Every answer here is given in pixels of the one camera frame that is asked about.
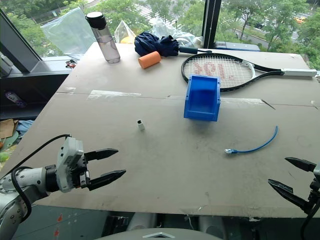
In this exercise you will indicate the clear zip plastic bag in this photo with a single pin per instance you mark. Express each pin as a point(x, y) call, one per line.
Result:
point(68, 32)

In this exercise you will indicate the orange foam cylinder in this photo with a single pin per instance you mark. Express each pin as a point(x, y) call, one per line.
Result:
point(149, 59)

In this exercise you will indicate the plastic bag with yellow item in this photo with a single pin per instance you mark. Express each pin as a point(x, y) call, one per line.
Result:
point(125, 33)

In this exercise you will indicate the navy folded umbrella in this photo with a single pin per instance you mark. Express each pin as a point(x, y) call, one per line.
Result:
point(152, 45)

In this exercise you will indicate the crumpled clear plastic bag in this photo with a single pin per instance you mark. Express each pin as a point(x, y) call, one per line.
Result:
point(172, 32)

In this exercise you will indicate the brown cardboard piece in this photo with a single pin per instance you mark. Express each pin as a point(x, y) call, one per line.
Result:
point(7, 127)

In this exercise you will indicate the purple patterned item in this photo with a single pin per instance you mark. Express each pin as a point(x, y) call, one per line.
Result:
point(15, 99)

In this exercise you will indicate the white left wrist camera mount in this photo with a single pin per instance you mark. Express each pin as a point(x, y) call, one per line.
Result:
point(68, 155)

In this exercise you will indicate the red and black small item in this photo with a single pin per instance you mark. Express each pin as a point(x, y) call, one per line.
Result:
point(70, 63)

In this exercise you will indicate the small white adapter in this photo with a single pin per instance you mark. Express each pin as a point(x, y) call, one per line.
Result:
point(140, 125)

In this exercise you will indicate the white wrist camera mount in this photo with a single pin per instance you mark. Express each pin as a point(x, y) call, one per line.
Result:
point(68, 155)
point(317, 173)

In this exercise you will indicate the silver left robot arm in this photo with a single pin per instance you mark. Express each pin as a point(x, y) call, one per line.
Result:
point(27, 178)

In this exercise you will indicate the dark slanted panel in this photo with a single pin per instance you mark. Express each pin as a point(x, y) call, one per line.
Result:
point(17, 47)

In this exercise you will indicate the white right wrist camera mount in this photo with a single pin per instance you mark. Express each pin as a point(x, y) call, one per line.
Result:
point(317, 173)

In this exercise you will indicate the blue plastic storage bin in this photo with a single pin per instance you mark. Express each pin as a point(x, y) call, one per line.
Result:
point(201, 100)

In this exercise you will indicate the clear tape strip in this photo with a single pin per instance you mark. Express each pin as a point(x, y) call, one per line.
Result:
point(112, 94)
point(245, 101)

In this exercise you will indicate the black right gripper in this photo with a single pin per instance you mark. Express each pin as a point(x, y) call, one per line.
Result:
point(315, 191)

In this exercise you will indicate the grey rounded robot torso cover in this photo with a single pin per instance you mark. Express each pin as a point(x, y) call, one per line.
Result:
point(160, 233)

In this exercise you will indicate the black window frame post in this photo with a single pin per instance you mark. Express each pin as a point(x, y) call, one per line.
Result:
point(211, 22)

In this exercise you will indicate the clear water bottle black lid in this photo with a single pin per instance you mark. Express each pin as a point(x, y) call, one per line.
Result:
point(107, 42)

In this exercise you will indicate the black and white tennis racket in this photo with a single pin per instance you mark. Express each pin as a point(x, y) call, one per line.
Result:
point(220, 71)

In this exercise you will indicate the blue flat box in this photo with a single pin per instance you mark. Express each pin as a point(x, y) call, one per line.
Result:
point(237, 46)

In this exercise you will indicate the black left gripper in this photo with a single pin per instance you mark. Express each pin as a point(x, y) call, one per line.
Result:
point(83, 172)

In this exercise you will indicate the light blue cloth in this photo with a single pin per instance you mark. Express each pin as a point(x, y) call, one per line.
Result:
point(25, 128)

